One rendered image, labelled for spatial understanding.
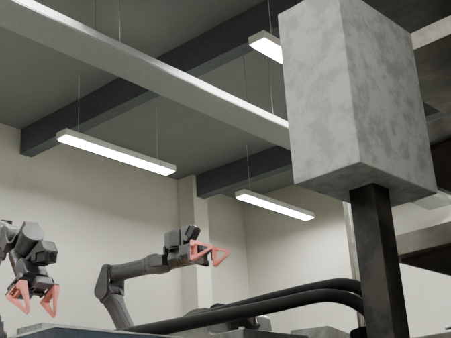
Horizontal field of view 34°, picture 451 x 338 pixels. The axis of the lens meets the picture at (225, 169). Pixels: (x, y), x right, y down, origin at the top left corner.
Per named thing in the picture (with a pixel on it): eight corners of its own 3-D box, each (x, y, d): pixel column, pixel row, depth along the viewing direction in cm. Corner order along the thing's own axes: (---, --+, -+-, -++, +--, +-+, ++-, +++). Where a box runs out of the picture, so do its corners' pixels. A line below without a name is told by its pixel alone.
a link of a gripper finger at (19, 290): (52, 306, 178) (41, 276, 184) (27, 302, 173) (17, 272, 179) (37, 323, 181) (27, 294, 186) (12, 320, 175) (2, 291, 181)
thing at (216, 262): (233, 243, 247) (211, 248, 252) (220, 239, 241) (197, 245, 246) (233, 263, 244) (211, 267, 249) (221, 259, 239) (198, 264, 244)
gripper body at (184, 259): (210, 247, 249) (192, 251, 253) (191, 241, 242) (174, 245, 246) (211, 265, 247) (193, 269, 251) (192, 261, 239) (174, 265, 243)
